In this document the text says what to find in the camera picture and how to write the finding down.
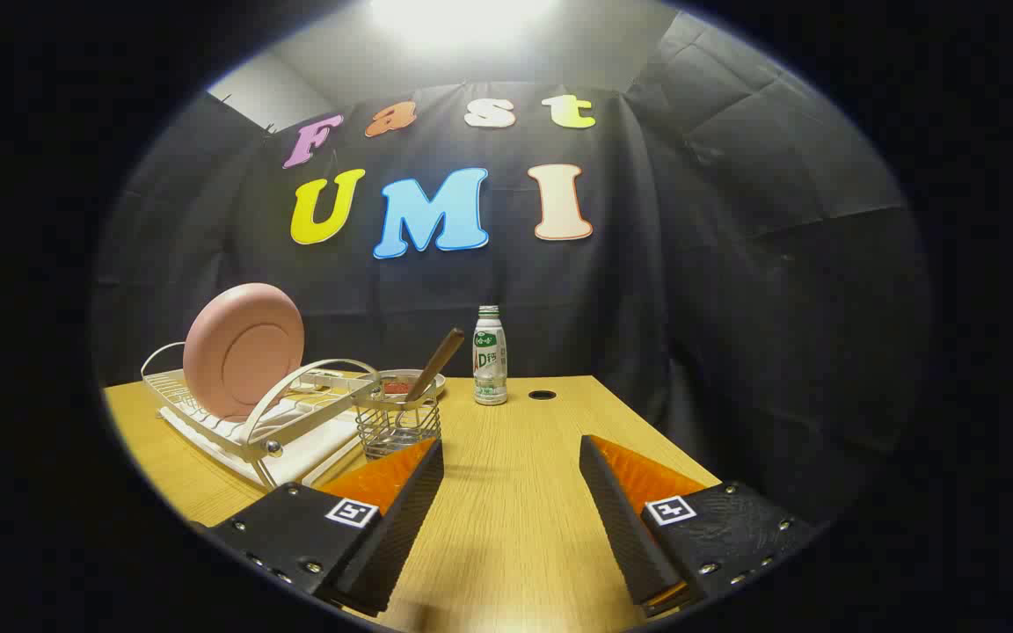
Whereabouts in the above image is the white drip tray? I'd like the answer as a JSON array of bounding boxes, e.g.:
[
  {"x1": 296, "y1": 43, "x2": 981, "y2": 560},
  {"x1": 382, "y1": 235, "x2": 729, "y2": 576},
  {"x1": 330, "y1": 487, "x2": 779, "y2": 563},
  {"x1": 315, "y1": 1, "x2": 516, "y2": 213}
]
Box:
[{"x1": 160, "y1": 400, "x2": 365, "y2": 489}]

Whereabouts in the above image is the white drink bottle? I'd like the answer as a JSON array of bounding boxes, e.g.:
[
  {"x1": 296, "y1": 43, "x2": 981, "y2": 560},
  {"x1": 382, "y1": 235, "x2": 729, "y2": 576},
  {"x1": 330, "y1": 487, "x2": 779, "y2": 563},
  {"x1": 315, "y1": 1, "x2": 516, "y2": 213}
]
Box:
[{"x1": 472, "y1": 305, "x2": 509, "y2": 406}]

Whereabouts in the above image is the pink plate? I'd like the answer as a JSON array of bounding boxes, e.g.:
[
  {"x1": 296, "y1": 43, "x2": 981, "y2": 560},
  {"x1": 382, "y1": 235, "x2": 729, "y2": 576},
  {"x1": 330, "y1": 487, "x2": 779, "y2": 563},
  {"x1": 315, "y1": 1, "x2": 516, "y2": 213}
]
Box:
[{"x1": 183, "y1": 282, "x2": 306, "y2": 423}]

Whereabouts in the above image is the metal wire basket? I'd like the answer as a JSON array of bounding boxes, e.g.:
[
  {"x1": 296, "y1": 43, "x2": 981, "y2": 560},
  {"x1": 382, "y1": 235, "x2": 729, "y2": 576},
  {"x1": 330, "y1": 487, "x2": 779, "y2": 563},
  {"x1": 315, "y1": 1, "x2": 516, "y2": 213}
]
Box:
[{"x1": 353, "y1": 374, "x2": 442, "y2": 462}]

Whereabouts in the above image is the grey round plate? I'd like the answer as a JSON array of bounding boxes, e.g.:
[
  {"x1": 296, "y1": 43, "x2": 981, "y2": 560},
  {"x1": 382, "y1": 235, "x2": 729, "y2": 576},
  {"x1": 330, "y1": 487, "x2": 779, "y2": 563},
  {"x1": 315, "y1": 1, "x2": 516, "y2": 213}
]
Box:
[{"x1": 381, "y1": 369, "x2": 448, "y2": 397}]

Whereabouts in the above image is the black backdrop cloth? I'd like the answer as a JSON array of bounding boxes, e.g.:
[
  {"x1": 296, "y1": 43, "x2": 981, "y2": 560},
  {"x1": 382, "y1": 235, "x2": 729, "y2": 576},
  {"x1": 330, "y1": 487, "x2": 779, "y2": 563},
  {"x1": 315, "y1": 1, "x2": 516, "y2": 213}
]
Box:
[{"x1": 91, "y1": 81, "x2": 934, "y2": 528}]

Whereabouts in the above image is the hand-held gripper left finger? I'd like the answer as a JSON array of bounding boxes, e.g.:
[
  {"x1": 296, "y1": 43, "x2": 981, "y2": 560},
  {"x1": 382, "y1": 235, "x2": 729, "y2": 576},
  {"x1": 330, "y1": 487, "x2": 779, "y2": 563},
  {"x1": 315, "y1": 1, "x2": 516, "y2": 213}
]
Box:
[{"x1": 205, "y1": 437, "x2": 446, "y2": 618}]

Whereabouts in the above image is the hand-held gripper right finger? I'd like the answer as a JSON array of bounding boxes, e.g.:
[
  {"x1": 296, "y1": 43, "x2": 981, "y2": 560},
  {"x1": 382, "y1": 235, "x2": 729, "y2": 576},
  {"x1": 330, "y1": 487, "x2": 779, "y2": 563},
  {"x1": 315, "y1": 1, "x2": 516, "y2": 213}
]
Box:
[{"x1": 579, "y1": 434, "x2": 817, "y2": 618}]

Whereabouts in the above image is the white wire dish rack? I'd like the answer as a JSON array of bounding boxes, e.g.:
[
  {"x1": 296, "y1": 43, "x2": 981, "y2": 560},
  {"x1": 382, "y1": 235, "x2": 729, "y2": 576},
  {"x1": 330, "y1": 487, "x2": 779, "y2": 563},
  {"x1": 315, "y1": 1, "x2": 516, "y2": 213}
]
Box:
[{"x1": 141, "y1": 341, "x2": 382, "y2": 490}]

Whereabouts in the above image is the brown wooden-handled spoon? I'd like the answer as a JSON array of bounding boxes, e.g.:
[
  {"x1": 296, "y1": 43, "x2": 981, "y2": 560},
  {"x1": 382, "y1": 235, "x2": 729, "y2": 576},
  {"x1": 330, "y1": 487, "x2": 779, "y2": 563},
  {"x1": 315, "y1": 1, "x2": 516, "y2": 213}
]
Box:
[{"x1": 403, "y1": 328, "x2": 466, "y2": 407}]

